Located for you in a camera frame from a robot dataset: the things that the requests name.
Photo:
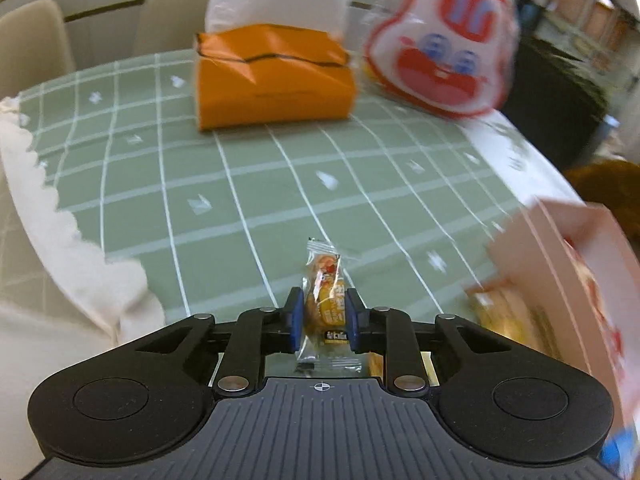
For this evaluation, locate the green checked tablecloth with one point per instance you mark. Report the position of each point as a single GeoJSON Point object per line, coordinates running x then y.
{"type": "Point", "coordinates": [250, 185]}

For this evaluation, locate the clear bread packet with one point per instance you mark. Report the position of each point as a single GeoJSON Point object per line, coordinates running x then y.
{"type": "Point", "coordinates": [505, 315]}

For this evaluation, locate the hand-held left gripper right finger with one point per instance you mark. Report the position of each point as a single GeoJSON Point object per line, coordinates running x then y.
{"type": "Point", "coordinates": [352, 325]}

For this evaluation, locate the pink gift box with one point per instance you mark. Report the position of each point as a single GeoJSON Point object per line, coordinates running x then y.
{"type": "Point", "coordinates": [530, 250]}

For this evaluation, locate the yellow cake packet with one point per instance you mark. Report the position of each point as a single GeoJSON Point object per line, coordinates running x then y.
{"type": "Point", "coordinates": [327, 300]}

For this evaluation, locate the rabbit shaped snack bag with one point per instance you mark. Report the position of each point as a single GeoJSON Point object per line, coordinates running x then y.
{"type": "Point", "coordinates": [440, 60]}

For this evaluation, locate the black glass aquarium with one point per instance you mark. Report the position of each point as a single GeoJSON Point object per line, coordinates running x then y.
{"type": "Point", "coordinates": [565, 85]}

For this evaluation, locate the white cartoon printed bag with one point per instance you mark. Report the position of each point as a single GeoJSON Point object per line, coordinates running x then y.
{"type": "Point", "coordinates": [50, 285]}

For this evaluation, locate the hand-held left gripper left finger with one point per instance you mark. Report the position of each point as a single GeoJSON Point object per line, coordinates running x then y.
{"type": "Point", "coordinates": [296, 320]}

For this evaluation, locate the orange tissue box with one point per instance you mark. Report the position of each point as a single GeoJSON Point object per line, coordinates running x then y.
{"type": "Point", "coordinates": [270, 85]}

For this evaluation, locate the beige chair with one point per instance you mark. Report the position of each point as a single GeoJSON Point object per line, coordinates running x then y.
{"type": "Point", "coordinates": [35, 45]}
{"type": "Point", "coordinates": [170, 10]}

